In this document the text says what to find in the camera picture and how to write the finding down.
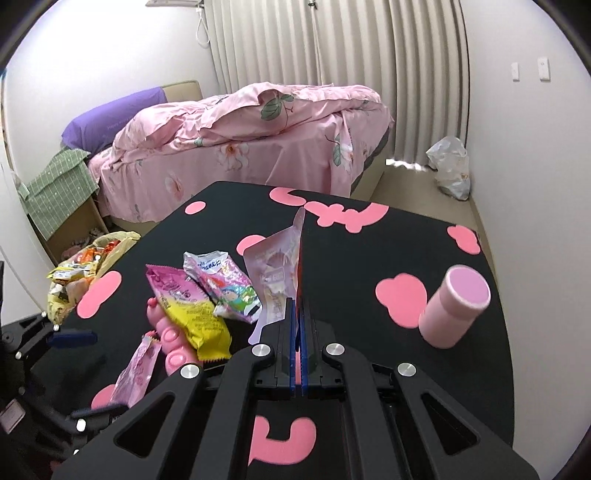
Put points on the black pink-patterned tablecloth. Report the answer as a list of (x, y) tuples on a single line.
[(369, 249)]

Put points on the purple pillow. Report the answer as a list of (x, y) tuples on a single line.
[(101, 120)]

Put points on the translucent pink pouch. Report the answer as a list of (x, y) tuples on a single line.
[(277, 272)]

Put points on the yellow bag of snacks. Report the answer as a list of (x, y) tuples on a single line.
[(69, 295)]

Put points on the white wall socket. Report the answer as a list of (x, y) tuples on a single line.
[(543, 69), (515, 71)]

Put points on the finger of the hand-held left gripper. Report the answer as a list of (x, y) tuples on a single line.
[(97, 415), (74, 339)]

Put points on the bed with pink floral duvet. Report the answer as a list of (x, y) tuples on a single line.
[(258, 134)]

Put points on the beige headboard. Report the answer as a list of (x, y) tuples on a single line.
[(184, 90)]

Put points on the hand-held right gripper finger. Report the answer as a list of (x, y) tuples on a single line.
[(304, 364), (292, 360)]

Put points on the pale pink small packet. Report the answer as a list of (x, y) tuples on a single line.
[(136, 374)]

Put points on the pink plastic caterpillar toy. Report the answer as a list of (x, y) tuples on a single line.
[(171, 341)]

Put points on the green checked cloth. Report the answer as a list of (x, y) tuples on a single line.
[(57, 189)]

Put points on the cream pleated curtain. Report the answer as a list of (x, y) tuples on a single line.
[(369, 55)]

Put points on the silver colourful snack packet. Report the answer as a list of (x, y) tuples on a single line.
[(226, 286)]

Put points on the pink cylindrical container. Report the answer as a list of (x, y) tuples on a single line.
[(450, 309)]

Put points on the white plastic bag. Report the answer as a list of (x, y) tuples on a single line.
[(450, 168)]

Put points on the pink yellow snack packet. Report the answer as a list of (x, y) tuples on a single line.
[(194, 314)]

